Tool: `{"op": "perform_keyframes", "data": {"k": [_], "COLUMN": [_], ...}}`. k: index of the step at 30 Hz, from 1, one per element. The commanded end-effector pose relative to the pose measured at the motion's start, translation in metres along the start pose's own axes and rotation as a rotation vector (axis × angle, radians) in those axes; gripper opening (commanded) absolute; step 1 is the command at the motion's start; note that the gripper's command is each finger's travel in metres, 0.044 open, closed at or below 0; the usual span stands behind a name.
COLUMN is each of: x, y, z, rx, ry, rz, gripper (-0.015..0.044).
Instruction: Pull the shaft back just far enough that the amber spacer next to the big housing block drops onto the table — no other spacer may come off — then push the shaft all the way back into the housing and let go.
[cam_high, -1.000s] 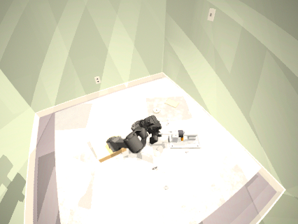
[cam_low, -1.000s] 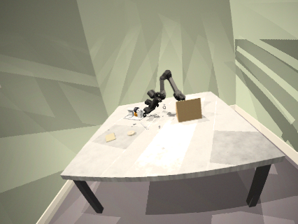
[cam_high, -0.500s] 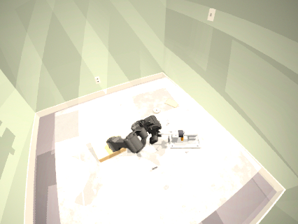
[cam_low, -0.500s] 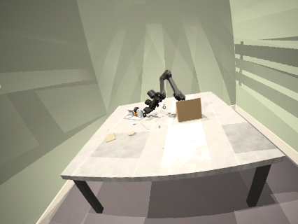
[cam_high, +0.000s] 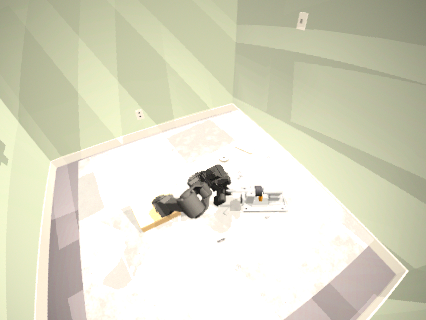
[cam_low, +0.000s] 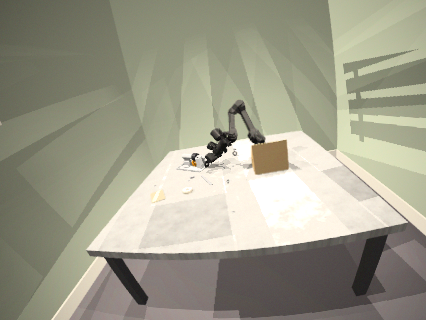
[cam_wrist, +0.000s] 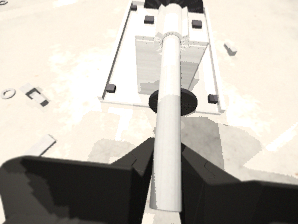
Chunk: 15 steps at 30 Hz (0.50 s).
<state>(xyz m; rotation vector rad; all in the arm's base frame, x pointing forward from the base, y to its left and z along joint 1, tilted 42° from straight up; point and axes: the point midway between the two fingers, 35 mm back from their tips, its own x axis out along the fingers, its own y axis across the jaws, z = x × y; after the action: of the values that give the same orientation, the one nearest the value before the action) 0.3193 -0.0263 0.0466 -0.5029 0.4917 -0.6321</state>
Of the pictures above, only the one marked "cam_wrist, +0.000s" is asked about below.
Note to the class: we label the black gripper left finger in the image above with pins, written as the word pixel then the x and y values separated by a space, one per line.
pixel 113 193

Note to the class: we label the grey metal shaft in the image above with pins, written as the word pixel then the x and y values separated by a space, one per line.
pixel 165 194

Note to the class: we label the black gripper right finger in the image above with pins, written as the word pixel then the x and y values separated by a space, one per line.
pixel 210 195

